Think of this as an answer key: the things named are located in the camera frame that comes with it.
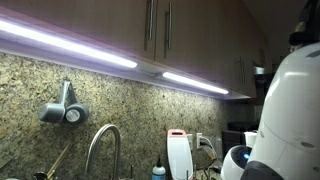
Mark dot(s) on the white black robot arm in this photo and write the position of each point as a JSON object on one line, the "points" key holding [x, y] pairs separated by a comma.
{"points": [[290, 116]]}

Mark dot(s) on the white bottle blue label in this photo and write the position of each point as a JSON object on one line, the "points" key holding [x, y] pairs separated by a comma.
{"points": [[158, 172]]}

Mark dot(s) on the short under-cabinet light strip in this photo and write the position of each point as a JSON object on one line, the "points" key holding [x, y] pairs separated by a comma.
{"points": [[196, 83]]}

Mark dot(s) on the white pink cutting board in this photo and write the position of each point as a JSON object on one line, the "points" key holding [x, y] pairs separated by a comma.
{"points": [[180, 156]]}

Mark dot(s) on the chrome gooseneck faucet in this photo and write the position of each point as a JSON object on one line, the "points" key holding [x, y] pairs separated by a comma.
{"points": [[96, 140]]}

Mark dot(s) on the black coffee machine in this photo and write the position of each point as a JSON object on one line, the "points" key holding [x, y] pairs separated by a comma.
{"points": [[233, 138]]}

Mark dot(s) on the metal dish rack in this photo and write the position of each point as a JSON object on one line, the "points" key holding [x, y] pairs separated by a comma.
{"points": [[194, 172]]}

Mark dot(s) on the white cylindrical jar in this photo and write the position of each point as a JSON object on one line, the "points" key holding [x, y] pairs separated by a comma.
{"points": [[250, 138]]}

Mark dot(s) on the steel range hood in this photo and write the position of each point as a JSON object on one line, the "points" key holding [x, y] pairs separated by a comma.
{"points": [[261, 75]]}

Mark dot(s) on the long under-cabinet light strip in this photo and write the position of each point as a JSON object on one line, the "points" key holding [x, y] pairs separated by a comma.
{"points": [[66, 45]]}

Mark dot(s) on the wooden utensil stick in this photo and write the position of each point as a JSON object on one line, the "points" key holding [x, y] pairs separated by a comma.
{"points": [[59, 160]]}

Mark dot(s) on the white wall outlet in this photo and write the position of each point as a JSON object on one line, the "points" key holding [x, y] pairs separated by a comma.
{"points": [[199, 140]]}

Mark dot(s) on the wooden wall cabinets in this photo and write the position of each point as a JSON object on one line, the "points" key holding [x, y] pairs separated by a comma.
{"points": [[100, 26]]}

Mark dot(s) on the grey wall pot filler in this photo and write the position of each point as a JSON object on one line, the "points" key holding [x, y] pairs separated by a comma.
{"points": [[51, 113]]}

